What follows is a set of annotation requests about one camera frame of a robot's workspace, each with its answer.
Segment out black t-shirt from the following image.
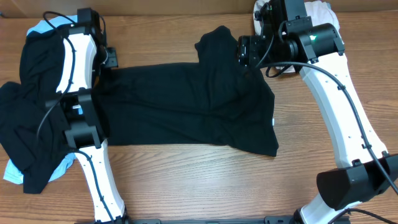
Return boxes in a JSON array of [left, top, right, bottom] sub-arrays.
[[93, 26, 279, 157]]

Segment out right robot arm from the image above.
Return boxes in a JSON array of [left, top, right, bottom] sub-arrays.
[[238, 0, 397, 224]]

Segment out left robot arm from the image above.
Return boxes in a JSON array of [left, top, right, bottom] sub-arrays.
[[44, 7, 130, 223]]

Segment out black clothes pile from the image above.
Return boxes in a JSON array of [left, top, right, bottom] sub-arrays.
[[1, 30, 68, 194]]

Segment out beige folded trousers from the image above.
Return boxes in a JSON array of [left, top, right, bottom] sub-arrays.
[[252, 0, 345, 74]]

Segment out light blue garment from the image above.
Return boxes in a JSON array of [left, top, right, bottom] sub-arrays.
[[3, 16, 76, 185]]

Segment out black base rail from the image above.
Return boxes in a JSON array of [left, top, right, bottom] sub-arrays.
[[74, 215, 351, 224]]

